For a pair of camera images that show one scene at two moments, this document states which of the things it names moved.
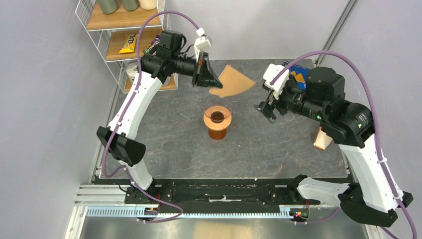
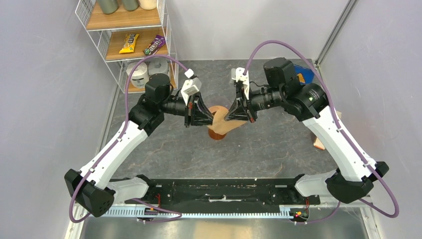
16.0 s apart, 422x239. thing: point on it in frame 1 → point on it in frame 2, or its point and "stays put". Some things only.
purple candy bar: [156, 42] stays put
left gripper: [207, 77] → [196, 112]
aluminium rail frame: [99, 211] stays put
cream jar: [148, 4] stays put
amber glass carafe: [217, 134] stays put
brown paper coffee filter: [233, 81] → [220, 126]
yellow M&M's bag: [129, 44] stays put
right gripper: [266, 106] → [240, 110]
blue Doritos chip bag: [300, 74] stays put
